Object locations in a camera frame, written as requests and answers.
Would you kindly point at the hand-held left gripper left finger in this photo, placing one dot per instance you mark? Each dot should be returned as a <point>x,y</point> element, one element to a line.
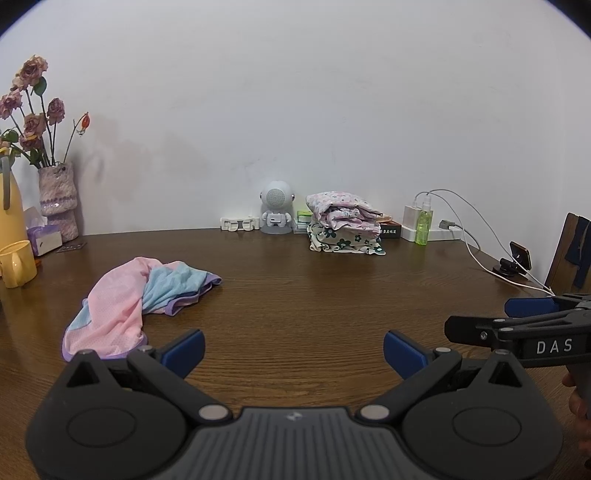
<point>184,353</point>

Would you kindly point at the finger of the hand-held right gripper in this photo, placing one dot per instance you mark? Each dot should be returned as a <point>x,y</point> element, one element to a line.
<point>466,328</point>
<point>528,307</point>

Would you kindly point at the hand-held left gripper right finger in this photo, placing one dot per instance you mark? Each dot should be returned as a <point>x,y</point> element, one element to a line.
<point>404,353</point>

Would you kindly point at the pink floral dress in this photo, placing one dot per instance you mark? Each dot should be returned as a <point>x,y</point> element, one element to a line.
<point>337,203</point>

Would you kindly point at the person's right hand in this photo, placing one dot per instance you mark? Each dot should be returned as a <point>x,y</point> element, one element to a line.
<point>579,404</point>

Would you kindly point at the phone on black stand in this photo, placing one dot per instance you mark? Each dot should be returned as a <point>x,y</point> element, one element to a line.
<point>521,256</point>

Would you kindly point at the dark blue cloth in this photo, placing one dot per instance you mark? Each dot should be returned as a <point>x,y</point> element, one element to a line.
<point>579,244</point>

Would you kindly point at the pastel pink blue garment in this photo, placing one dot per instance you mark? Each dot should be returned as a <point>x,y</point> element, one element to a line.
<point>120,300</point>

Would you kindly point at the white power strip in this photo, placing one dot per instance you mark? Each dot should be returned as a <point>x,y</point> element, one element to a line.
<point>443,234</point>

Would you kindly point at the green spray bottle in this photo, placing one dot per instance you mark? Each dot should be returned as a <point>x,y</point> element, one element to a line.
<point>421,228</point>

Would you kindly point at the dark green box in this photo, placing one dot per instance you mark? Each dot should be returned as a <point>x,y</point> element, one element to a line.
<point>390,230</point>

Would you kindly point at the white charger block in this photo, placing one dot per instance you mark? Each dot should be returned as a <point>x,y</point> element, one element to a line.
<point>410,217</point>

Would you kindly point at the folded green floral cloth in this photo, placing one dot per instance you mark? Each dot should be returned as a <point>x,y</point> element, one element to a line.
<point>341,240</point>

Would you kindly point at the silver blister pack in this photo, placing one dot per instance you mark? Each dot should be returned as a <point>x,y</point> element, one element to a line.
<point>71,248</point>

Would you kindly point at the small green white box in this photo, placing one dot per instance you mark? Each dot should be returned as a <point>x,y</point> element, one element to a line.
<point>303,221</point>

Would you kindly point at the purple tissue box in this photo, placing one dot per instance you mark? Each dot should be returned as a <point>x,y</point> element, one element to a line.
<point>44,240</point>

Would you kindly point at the white robot-shaped speaker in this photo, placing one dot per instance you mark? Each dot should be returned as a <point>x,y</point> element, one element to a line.
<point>276,196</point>

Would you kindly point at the yellow mug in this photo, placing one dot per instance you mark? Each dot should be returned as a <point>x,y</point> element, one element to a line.
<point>18,265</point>

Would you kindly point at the pink fuzzy vase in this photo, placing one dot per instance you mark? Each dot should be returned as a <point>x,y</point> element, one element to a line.
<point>57,194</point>

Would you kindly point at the yellow thermos jug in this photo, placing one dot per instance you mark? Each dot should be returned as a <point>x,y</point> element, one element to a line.
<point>11,217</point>

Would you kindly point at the dried rose bouquet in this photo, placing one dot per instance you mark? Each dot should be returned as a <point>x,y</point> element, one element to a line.
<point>32,69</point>

